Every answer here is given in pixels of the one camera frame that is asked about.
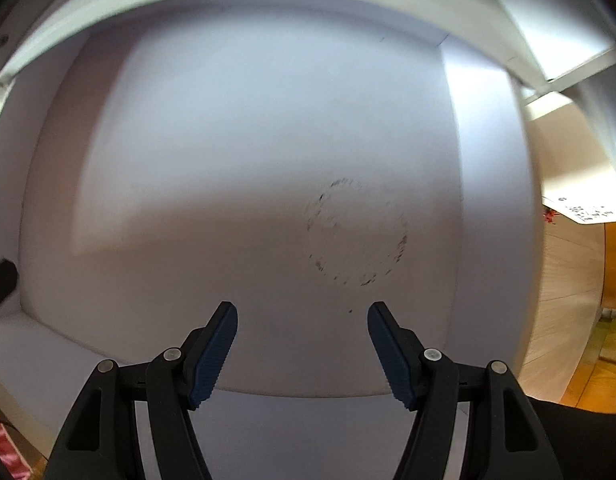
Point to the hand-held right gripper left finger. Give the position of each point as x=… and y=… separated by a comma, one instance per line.
x=215, y=355

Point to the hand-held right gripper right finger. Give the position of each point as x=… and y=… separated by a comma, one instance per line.
x=388, y=355

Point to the white shelf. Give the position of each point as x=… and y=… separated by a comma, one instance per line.
x=238, y=160

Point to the pink patterned cloth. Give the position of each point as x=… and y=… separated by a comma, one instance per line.
x=8, y=450

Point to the small red object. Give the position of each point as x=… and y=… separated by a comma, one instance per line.
x=550, y=216

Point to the person's black pants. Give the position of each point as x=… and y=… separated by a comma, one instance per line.
x=588, y=440

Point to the white printed sheet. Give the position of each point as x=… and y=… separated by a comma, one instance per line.
x=583, y=207

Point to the cream cabinet panel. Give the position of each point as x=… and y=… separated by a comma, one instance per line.
x=563, y=150

